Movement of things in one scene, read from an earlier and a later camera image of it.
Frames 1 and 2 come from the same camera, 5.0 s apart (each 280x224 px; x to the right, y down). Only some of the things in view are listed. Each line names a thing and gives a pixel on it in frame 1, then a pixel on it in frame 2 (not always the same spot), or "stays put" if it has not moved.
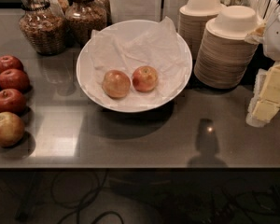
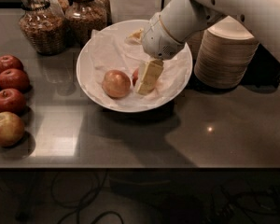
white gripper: (278, 39) -> (159, 42)
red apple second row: (14, 79) stays put
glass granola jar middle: (83, 16) stays put
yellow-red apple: (116, 83) stays put
